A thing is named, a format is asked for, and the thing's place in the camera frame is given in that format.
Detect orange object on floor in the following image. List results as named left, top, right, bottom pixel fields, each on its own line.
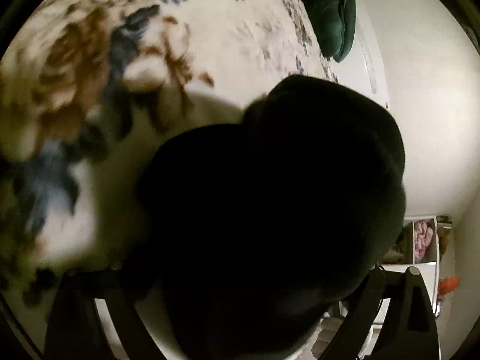
left=438, top=276, right=461, bottom=296

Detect white storage shelf unit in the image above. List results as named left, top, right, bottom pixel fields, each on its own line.
left=310, top=214, right=442, bottom=360

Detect dark green pillow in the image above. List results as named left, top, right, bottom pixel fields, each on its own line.
left=302, top=0, right=356, bottom=63

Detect black small garment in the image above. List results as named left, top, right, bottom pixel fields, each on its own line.
left=136, top=75, right=405, bottom=359

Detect pink folded clothes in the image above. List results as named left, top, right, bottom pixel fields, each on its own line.
left=413, top=220, right=434, bottom=263

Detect floral white bed blanket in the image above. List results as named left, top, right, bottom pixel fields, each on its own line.
left=0, top=0, right=392, bottom=360

